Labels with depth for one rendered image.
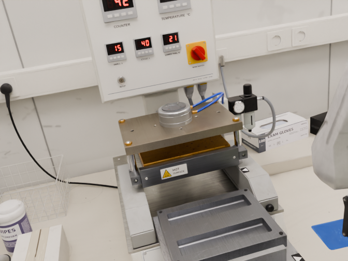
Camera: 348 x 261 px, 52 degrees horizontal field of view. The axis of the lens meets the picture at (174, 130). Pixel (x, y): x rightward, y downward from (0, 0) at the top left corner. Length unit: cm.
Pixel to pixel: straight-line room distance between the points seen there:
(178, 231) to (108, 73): 45
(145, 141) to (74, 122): 69
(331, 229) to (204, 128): 48
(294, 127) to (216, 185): 57
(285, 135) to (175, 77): 58
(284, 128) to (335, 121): 86
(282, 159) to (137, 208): 68
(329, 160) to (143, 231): 39
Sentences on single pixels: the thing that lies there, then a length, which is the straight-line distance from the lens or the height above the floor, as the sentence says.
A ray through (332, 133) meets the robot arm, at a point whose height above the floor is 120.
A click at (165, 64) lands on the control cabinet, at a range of 95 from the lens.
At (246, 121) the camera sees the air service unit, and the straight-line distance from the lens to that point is 107.
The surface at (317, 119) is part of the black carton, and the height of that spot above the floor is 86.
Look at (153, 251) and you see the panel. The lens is 77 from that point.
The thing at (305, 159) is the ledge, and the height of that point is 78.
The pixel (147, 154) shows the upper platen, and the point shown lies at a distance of 83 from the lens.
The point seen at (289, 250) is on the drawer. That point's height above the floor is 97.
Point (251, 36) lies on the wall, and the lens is 141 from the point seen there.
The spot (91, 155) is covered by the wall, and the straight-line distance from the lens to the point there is 148.
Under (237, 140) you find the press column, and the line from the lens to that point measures 83.
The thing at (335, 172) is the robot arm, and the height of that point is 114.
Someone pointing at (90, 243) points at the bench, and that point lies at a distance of 112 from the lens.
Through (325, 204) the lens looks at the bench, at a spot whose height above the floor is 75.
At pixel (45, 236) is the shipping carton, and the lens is 105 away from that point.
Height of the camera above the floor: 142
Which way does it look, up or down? 23 degrees down
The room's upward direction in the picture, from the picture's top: 9 degrees counter-clockwise
